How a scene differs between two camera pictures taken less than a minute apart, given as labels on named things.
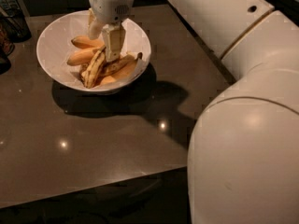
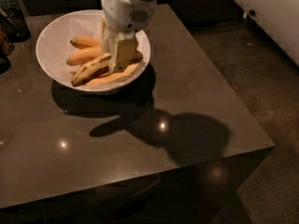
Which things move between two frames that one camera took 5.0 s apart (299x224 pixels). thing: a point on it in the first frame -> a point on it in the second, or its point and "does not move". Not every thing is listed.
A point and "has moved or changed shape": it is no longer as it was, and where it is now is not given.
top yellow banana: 82,42 does not move
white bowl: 54,46 does not move
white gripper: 109,7 -> 124,13
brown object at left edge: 7,50 does not move
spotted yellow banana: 93,70 has moved or changed shape
